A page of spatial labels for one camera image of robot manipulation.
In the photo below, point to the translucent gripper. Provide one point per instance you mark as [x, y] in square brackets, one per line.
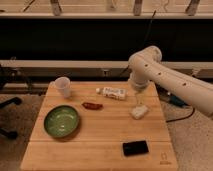
[140, 95]

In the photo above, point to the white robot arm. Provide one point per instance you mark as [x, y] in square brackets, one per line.
[145, 66]

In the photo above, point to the white plastic bottle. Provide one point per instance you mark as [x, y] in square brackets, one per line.
[110, 92]

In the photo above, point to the black smartphone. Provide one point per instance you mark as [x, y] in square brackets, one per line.
[135, 148]

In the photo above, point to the red chili pepper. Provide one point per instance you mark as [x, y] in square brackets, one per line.
[92, 106]

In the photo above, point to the translucent plastic cup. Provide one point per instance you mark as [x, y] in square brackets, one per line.
[62, 85]

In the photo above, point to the green ceramic bowl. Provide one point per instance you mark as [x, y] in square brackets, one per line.
[61, 121]

